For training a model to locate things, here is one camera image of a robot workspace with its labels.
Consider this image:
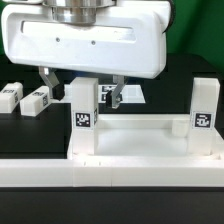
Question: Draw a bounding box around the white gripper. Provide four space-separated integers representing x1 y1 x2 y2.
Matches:
1 0 175 109

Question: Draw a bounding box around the white desk top tray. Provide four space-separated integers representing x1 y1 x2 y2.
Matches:
67 114 224 160

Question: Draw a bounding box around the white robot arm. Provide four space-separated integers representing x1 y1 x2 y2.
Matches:
1 0 175 108

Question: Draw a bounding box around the white base marker plate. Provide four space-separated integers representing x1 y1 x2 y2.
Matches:
49 83 146 104

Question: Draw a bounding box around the white L-shaped obstacle fence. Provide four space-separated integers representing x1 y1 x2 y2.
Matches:
0 115 224 188

